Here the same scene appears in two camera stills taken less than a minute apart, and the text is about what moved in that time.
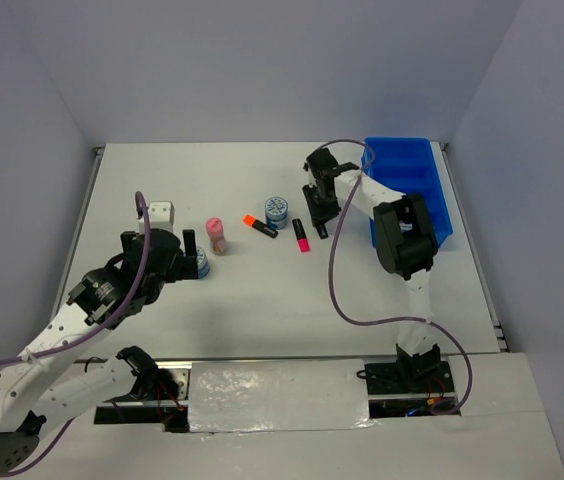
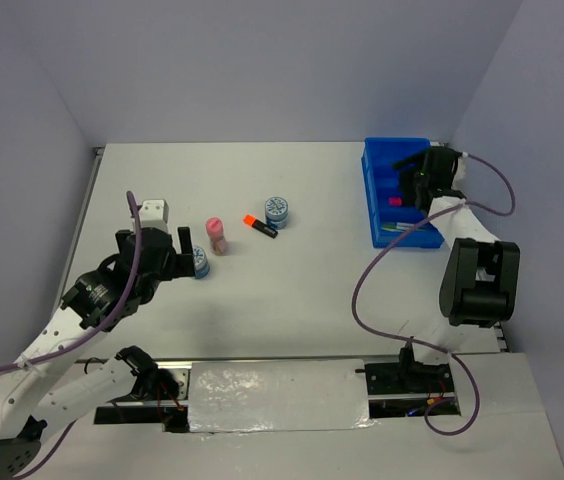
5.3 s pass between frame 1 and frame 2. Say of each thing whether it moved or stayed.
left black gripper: stayed
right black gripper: moved
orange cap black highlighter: stayed
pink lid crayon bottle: stayed
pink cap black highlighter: moved
